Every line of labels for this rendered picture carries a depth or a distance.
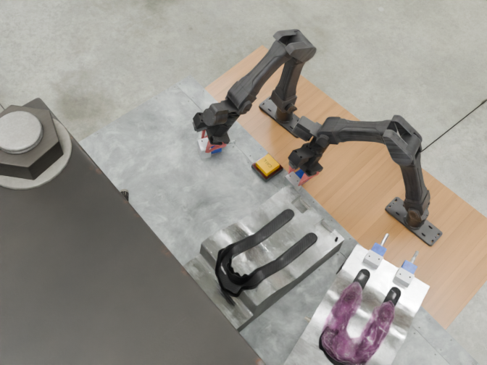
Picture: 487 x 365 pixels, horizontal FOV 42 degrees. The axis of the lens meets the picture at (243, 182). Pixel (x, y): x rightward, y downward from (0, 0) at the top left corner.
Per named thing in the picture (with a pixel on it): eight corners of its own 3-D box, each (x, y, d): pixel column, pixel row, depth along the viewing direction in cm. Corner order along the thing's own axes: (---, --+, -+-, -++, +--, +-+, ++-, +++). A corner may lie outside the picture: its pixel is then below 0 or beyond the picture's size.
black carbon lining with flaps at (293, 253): (287, 208, 208) (290, 195, 200) (321, 243, 202) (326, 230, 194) (204, 271, 196) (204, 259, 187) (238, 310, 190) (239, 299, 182)
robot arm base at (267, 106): (300, 126, 224) (313, 115, 227) (259, 93, 230) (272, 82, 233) (297, 139, 231) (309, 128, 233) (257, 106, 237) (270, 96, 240)
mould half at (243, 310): (286, 196, 218) (290, 176, 207) (339, 250, 209) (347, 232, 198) (169, 282, 200) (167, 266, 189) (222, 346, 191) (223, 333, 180)
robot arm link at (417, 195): (406, 214, 209) (390, 146, 186) (413, 198, 212) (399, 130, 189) (424, 218, 205) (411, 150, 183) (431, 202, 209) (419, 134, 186)
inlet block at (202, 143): (232, 140, 229) (232, 131, 224) (236, 150, 227) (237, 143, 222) (197, 148, 226) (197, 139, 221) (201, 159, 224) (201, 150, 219)
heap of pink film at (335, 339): (349, 277, 198) (354, 267, 192) (401, 307, 194) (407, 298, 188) (309, 346, 187) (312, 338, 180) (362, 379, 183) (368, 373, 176)
